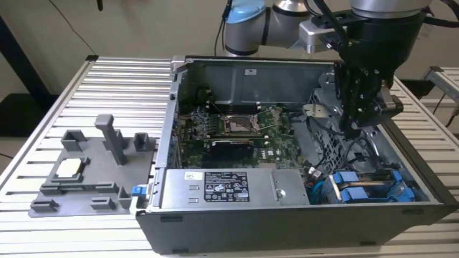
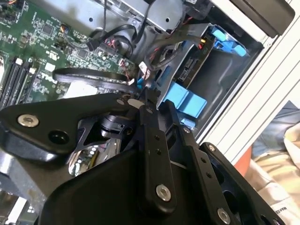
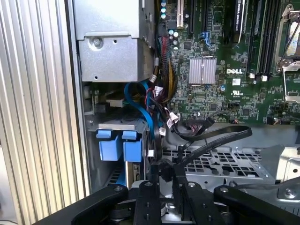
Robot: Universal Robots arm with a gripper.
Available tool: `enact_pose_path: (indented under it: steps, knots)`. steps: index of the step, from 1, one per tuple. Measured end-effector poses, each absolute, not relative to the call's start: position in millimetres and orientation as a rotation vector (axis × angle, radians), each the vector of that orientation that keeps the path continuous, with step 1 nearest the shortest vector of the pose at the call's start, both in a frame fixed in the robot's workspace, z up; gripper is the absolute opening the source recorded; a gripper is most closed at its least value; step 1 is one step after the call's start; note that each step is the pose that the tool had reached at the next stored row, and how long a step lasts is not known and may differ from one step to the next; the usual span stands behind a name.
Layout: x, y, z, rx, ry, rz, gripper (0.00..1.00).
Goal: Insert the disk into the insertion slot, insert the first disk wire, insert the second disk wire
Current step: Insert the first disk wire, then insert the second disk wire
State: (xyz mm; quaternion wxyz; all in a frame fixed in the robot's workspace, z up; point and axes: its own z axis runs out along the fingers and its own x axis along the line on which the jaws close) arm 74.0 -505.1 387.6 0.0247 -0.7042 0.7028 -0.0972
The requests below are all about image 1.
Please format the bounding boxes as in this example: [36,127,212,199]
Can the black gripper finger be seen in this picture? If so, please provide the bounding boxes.
[338,62,361,140]
[357,68,387,129]

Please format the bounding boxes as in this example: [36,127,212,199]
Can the black disk wire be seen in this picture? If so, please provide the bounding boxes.
[349,135,367,168]

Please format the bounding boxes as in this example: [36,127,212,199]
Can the aluminium slat side table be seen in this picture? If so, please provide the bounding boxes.
[419,66,459,108]

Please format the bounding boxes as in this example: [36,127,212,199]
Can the grey metal drive cage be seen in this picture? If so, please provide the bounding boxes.
[200,63,336,105]

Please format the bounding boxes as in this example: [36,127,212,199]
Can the green motherboard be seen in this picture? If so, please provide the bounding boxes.
[177,103,309,170]

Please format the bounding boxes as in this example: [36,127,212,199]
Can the CPU socket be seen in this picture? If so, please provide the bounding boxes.
[217,114,261,134]

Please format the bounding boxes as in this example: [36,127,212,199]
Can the RAM slots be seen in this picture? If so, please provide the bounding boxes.
[209,103,260,114]

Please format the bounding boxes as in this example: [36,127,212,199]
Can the black graphics card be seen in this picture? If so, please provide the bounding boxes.
[202,138,268,164]

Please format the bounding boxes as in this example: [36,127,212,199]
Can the black open PC case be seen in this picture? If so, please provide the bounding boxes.
[134,55,459,255]

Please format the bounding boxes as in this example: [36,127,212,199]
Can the grey power supply unit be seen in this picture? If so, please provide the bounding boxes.
[158,168,309,209]

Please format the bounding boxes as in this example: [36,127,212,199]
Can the grey plastic parts rack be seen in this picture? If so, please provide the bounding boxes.
[26,114,158,218]

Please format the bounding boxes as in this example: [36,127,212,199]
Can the silver CPU chip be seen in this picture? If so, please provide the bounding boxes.
[53,158,86,178]

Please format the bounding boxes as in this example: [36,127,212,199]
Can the black box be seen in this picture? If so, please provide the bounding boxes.
[0,92,60,138]

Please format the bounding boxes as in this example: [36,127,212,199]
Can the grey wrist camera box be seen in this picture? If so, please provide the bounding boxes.
[377,85,405,119]

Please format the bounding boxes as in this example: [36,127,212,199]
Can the silver disk bay bracket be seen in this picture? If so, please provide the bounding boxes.
[301,103,341,119]

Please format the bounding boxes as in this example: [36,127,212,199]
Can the black camera cable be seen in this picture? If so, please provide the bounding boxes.
[310,0,350,45]

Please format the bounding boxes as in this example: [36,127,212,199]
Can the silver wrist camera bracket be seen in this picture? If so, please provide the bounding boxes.
[298,20,348,54]

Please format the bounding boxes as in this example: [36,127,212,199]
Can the black power wire bundle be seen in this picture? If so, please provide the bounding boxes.
[306,115,346,173]

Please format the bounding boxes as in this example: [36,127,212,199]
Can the blue data wire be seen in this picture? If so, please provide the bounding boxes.
[309,177,329,205]

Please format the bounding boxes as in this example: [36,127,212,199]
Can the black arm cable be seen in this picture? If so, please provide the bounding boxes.
[213,0,233,53]

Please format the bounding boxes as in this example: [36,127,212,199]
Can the thin black wall cable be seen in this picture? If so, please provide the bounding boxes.
[48,0,98,58]

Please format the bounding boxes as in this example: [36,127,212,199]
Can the black upright post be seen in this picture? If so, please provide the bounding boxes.
[0,15,49,95]

